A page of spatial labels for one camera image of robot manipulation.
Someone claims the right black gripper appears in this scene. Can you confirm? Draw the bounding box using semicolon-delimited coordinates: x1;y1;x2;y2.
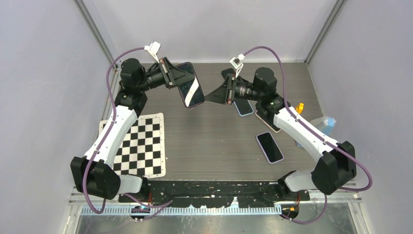
204;75;263;106

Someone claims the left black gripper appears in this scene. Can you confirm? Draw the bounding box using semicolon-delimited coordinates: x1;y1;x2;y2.
137;57;195;93

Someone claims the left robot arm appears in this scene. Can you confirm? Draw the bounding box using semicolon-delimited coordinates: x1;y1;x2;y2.
70;57;200;202

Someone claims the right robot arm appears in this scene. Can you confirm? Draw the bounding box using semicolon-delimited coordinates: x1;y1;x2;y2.
205;67;357;200

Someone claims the phone with blue case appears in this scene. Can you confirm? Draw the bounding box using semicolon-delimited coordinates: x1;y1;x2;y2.
234;99;254;117

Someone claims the phone with pink case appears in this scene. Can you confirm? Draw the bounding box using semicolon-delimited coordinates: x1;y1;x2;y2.
255;111;282;134

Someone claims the phone with lilac case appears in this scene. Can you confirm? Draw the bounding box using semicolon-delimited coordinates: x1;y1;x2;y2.
256;132;284;164

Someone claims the yellow plastic tool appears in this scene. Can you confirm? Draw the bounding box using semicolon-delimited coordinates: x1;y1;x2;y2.
295;102;304;115

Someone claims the checkerboard calibration mat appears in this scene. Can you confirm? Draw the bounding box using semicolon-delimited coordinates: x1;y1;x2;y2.
113;113;166;178

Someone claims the blue plastic bag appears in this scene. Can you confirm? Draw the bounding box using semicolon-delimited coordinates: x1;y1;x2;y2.
310;116;336;136

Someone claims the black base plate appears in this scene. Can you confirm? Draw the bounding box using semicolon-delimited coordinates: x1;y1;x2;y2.
132;180;310;208

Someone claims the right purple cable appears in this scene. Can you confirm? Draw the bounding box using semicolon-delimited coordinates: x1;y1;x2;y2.
242;45;373;225

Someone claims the purple cable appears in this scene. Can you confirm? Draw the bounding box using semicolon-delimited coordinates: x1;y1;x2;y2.
82;47;173;221
242;45;373;225

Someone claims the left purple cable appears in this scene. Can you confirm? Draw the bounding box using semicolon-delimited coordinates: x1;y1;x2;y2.
82;47;173;221

